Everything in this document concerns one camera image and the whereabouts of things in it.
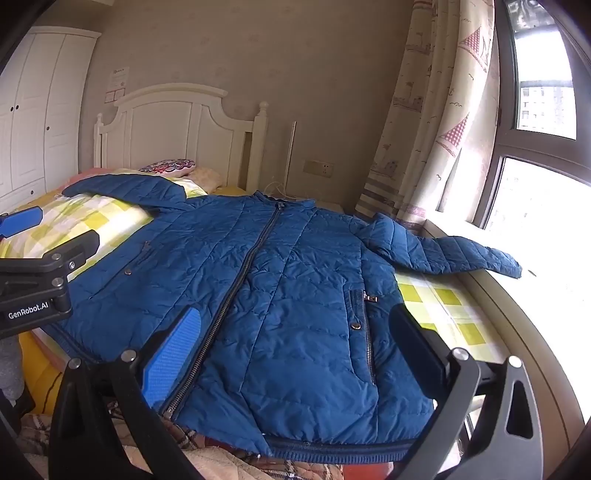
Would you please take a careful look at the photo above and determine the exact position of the pink yellow quilt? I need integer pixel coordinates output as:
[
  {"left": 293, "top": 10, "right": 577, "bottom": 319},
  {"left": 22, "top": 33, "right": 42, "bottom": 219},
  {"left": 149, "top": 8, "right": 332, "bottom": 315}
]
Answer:
[{"left": 18, "top": 332, "right": 65, "bottom": 411}]

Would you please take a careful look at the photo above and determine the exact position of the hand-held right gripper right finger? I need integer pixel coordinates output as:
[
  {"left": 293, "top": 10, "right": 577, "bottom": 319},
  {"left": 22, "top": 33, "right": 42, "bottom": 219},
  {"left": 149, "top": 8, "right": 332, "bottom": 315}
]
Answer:
[{"left": 389, "top": 305, "right": 546, "bottom": 480}]

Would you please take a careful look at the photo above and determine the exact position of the yellow checked bed sheet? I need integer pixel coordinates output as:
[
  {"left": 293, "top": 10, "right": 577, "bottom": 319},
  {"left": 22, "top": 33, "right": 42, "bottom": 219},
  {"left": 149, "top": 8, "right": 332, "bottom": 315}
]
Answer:
[{"left": 0, "top": 168, "right": 509, "bottom": 365}]

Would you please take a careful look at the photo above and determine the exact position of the colourful print pillow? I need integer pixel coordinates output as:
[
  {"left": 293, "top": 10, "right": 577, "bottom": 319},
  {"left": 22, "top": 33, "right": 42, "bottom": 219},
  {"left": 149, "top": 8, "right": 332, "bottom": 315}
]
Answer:
[{"left": 139, "top": 158, "right": 197, "bottom": 177}]

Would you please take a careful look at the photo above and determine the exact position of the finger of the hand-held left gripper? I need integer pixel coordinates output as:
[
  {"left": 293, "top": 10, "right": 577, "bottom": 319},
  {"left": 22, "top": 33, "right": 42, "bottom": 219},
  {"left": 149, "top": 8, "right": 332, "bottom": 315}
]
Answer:
[
  {"left": 0, "top": 230, "right": 101, "bottom": 287},
  {"left": 0, "top": 207, "right": 44, "bottom": 239}
]

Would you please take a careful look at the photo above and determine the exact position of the white pole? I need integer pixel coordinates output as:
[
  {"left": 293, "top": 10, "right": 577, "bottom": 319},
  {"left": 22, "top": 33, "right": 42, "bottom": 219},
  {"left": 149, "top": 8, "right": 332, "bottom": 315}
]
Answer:
[{"left": 285, "top": 121, "right": 297, "bottom": 195}]

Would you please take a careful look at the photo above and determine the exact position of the beige pillow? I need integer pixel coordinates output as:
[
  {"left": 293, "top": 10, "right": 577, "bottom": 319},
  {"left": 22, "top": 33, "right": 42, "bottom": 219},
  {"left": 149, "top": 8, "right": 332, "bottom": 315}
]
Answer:
[{"left": 187, "top": 167, "right": 223, "bottom": 193}]

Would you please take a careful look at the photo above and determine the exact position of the person's left forearm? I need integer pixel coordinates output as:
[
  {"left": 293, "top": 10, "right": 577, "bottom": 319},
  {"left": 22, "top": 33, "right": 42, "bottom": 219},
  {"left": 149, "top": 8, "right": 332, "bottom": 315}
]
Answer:
[{"left": 0, "top": 337, "right": 25, "bottom": 402}]

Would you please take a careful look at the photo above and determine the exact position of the window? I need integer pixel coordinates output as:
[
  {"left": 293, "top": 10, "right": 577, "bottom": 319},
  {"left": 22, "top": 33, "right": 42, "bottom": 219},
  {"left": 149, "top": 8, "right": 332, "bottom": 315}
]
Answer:
[{"left": 475, "top": 0, "right": 591, "bottom": 278}]

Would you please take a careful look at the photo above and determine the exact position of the white wardrobe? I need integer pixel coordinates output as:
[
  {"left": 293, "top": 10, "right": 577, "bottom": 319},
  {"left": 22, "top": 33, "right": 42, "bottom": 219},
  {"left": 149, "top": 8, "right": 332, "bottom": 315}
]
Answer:
[{"left": 0, "top": 26, "right": 102, "bottom": 199}]

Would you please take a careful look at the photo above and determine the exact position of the printed beige curtain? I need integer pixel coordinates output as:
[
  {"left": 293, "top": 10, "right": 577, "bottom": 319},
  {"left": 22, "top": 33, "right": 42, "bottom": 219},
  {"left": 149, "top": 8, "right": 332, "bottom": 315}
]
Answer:
[{"left": 358, "top": 0, "right": 502, "bottom": 222}]

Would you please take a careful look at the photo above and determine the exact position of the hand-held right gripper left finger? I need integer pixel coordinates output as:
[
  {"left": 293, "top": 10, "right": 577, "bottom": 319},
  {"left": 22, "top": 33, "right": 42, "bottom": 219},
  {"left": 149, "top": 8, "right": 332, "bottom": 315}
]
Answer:
[{"left": 48, "top": 305, "right": 218, "bottom": 480}]

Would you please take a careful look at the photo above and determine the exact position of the blue quilted jacket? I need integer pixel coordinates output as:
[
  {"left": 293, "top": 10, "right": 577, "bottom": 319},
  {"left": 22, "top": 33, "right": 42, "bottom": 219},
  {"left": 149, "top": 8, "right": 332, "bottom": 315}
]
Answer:
[{"left": 46, "top": 174, "right": 522, "bottom": 462}]

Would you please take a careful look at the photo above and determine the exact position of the white bed headboard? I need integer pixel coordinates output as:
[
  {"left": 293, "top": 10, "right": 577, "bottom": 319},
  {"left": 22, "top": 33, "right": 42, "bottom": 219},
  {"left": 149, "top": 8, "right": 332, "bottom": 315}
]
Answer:
[{"left": 93, "top": 83, "right": 269, "bottom": 192}]

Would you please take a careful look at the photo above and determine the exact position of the plaid blanket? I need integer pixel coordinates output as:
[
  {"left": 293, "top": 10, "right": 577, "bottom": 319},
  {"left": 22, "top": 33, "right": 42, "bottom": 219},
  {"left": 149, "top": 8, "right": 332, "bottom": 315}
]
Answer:
[{"left": 18, "top": 401, "right": 398, "bottom": 480}]

